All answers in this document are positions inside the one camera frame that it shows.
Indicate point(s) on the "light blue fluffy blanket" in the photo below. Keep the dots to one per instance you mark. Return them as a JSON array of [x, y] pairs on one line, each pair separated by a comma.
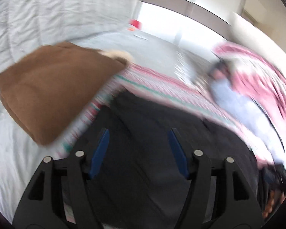
[[252, 116]]

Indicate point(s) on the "right human hand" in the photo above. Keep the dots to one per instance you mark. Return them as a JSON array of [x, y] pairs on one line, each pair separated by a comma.
[[276, 197]]

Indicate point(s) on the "grey bed sheet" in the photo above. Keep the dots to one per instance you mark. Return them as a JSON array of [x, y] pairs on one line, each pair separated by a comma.
[[20, 155]]

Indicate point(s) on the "brown suede coat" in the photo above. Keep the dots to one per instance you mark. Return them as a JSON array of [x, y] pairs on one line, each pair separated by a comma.
[[46, 90]]

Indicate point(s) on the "black quilted puffer jacket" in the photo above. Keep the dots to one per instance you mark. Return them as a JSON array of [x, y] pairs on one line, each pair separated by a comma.
[[144, 165]]

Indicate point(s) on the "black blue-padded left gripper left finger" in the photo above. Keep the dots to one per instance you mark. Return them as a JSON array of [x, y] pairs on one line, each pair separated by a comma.
[[56, 196]]

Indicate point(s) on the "red small box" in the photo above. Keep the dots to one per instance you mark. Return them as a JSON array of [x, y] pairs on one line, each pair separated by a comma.
[[135, 23]]

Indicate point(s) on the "red green patterned knit blanket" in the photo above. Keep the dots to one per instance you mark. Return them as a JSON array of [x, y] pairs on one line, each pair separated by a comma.
[[139, 184]]

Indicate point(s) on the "white grey wardrobe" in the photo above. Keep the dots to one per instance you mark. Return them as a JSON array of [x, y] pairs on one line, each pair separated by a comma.
[[188, 22]]

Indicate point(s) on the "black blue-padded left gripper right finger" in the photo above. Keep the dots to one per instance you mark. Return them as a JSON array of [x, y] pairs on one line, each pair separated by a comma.
[[219, 195]]

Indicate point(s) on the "grey quilted headboard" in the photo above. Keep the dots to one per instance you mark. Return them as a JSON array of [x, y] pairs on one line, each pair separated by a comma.
[[26, 25]]

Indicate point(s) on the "pink fleece blanket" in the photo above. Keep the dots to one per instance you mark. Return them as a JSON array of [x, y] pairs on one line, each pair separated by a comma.
[[255, 77]]

